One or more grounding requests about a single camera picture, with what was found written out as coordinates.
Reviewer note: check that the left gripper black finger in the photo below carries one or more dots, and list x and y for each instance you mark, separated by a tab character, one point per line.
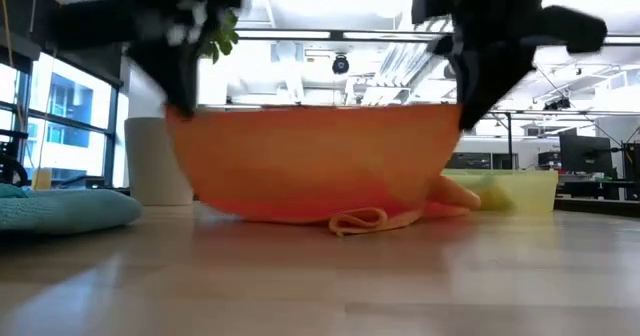
157	71
185	81

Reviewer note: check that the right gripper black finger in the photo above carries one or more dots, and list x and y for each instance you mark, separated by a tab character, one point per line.
505	63
472	86

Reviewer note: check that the orange microfiber towel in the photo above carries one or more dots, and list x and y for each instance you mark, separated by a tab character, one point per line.
310	166

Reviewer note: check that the blue microfiber towel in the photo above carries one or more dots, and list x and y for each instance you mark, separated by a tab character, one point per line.
65	211

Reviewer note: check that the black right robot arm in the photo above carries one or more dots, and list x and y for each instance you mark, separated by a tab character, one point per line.
575	28

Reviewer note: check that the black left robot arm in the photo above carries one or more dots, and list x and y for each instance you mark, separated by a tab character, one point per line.
90	23

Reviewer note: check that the white plant pot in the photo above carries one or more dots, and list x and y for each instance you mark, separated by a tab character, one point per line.
150	161

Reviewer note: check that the large window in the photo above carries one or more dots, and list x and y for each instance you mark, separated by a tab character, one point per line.
75	101

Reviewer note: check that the yellow translucent plastic bin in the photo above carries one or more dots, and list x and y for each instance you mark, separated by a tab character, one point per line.
535	191

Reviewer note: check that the large black computer monitor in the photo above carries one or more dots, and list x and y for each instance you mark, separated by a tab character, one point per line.
585	156

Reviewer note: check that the dark office desk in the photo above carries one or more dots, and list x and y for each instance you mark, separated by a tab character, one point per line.
585	188

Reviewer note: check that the small yellow object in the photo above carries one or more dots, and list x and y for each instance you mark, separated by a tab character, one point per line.
41	180

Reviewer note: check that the black metal gantry frame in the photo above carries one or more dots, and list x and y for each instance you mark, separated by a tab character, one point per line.
509	141

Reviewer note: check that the small black ceiling camera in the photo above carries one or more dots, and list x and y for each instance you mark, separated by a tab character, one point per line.
557	104

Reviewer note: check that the round black ceiling camera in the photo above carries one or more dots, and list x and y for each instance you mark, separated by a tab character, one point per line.
340	65

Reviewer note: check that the black aluminium table frame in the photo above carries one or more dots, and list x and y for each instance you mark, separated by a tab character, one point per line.
600	206

